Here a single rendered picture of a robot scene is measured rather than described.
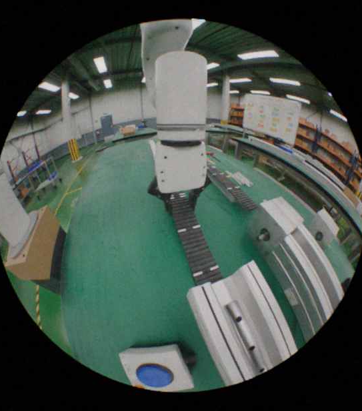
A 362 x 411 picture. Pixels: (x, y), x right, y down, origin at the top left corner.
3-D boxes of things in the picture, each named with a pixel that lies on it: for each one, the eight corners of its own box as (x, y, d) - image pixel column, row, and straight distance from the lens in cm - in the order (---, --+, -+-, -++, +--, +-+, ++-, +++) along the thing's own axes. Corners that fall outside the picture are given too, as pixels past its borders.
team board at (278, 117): (233, 158, 364) (240, 91, 362) (243, 157, 402) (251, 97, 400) (277, 185, 294) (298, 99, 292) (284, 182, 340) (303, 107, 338)
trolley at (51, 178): (37, 199, 463) (24, 171, 452) (43, 190, 504) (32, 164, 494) (59, 187, 403) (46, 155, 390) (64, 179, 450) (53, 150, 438)
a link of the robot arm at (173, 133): (196, 123, 28) (195, 135, 28) (154, 124, 26) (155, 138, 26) (217, 127, 21) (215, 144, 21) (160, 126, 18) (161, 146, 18)
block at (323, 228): (299, 234, 47) (315, 213, 43) (310, 226, 57) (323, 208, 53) (313, 258, 46) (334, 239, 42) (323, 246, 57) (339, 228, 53)
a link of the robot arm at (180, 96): (152, 124, 26) (163, 125, 17) (151, 67, 29) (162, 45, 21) (191, 122, 29) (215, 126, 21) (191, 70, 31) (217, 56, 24)
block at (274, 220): (237, 233, 32) (252, 205, 25) (267, 221, 40) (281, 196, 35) (257, 263, 30) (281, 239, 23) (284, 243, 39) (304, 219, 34)
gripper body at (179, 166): (198, 132, 28) (195, 176, 31) (151, 135, 26) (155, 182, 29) (217, 138, 22) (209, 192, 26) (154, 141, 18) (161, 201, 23)
